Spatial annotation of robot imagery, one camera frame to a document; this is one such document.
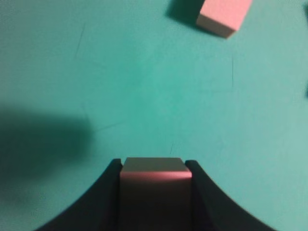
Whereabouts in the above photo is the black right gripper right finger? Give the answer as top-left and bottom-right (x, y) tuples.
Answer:
(185, 160), (274, 231)

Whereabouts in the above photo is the green cloth backdrop and cover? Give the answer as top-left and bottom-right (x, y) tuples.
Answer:
(0, 0), (308, 231)

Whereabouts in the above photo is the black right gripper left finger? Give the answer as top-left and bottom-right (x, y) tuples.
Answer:
(37, 159), (122, 231)

